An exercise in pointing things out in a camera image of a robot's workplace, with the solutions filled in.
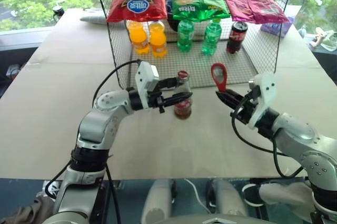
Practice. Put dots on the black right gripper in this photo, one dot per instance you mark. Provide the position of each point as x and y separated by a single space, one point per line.
247 108

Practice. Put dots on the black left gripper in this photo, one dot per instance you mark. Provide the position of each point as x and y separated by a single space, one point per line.
152 100

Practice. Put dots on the red bottle opener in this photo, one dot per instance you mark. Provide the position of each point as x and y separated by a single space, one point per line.
222 83

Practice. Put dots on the glass bottle with red label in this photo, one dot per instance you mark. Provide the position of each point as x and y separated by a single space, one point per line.
183 108

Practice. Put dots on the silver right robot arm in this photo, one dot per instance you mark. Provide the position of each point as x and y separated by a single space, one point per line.
297 134

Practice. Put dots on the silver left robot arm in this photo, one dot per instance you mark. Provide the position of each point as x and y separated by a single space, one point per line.
94 126

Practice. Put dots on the orange soda bottle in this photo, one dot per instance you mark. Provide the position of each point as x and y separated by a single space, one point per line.
138 37
158 40

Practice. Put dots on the green soda bottle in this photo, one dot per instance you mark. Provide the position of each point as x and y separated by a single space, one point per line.
185 36
212 38

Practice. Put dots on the black cola can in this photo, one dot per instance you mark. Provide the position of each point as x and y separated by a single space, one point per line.
235 37

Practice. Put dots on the purple tissue box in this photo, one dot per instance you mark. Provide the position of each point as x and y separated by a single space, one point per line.
279 28

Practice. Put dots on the green chip bag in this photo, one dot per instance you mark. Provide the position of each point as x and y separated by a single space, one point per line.
197 3

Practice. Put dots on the magenta chip bag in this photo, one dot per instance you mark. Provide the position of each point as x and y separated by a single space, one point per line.
252 4

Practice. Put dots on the red chip bag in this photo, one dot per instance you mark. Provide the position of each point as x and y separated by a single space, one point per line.
137 0

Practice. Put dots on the silver rounded robot leg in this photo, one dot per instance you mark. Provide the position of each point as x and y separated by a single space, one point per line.
229 203
156 203

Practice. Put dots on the grey folded cloth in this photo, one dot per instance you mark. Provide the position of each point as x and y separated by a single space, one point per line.
93 19

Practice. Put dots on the bystander in pale clothes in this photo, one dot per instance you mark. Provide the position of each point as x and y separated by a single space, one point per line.
322 38

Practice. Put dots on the white trouser leg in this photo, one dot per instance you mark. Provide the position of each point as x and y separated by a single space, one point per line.
284 193

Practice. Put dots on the small black device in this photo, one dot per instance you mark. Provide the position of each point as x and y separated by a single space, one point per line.
58 11

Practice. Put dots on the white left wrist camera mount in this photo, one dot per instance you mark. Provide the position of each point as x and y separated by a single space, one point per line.
144 76

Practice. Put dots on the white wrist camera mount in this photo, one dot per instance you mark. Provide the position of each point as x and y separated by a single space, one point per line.
266 90
144 76

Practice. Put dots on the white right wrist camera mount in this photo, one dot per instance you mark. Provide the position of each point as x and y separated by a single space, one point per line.
266 90

